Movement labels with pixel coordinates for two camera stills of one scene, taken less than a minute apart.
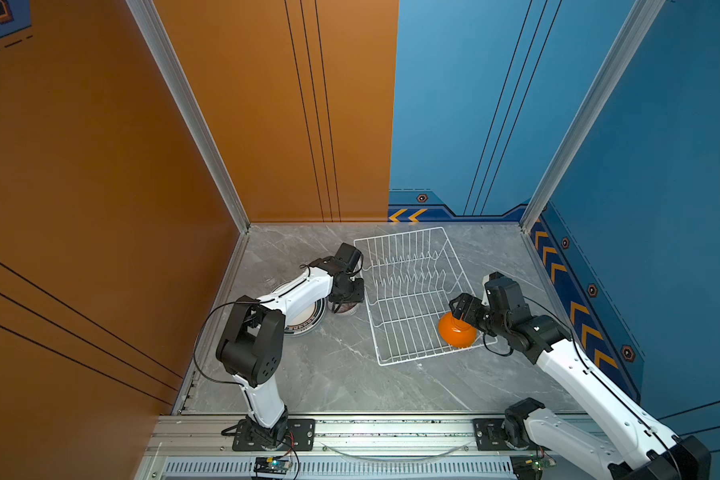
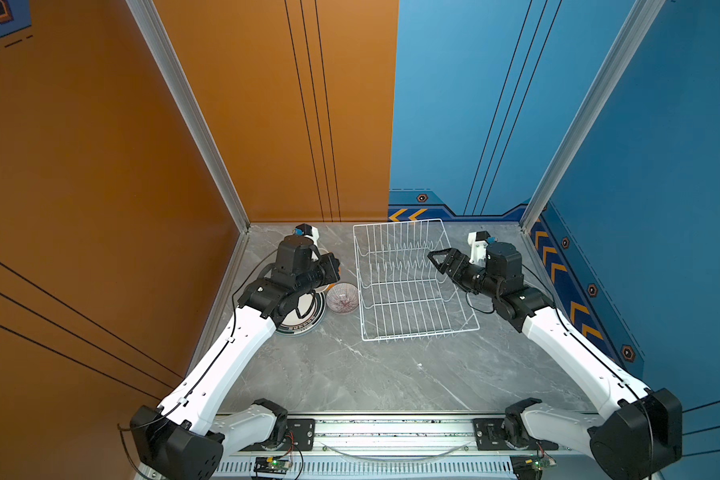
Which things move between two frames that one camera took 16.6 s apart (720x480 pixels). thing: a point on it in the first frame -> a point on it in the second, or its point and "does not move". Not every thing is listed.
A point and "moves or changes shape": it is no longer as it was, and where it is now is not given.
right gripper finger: (472, 319) -> (458, 271)
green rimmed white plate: (311, 321) does not move
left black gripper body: (353, 292) -> (315, 278)
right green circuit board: (530, 467) does not move
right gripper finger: (464, 305) -> (452, 256)
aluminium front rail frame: (200, 447) does not move
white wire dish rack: (410, 279) moves or changes shape
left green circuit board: (272, 465) does not move
